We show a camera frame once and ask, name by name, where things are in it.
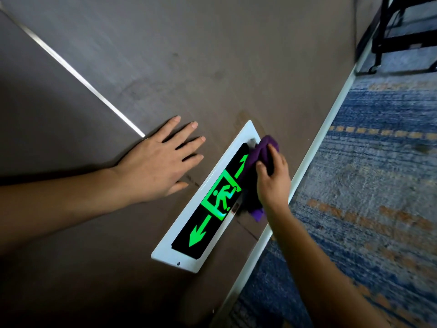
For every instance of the person's left hand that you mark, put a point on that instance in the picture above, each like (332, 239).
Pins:
(150, 167)

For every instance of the person's right hand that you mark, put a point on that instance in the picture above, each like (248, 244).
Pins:
(275, 189)

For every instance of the person's right thumb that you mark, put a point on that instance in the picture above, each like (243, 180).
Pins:
(262, 170)

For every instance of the person's left little finger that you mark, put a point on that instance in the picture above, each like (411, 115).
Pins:
(168, 126)

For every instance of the person's left middle finger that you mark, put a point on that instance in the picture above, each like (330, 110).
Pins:
(189, 146)

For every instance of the person's left thumb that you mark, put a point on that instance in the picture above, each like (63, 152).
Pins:
(178, 187)

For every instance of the purple cleaning cloth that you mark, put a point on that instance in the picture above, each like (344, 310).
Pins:
(254, 160)

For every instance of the person's left forearm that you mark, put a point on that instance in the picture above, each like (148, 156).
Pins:
(61, 204)

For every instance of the person's right forearm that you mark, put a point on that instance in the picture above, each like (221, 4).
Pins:
(317, 269)

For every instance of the green illuminated exit sign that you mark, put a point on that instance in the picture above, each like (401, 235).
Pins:
(208, 215)

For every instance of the white baseboard strip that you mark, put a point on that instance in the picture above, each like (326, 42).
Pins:
(307, 160)

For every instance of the silver metal wall strip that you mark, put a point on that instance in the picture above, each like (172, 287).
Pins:
(75, 73)

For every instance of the black metal cart frame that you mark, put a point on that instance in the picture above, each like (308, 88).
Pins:
(403, 37)

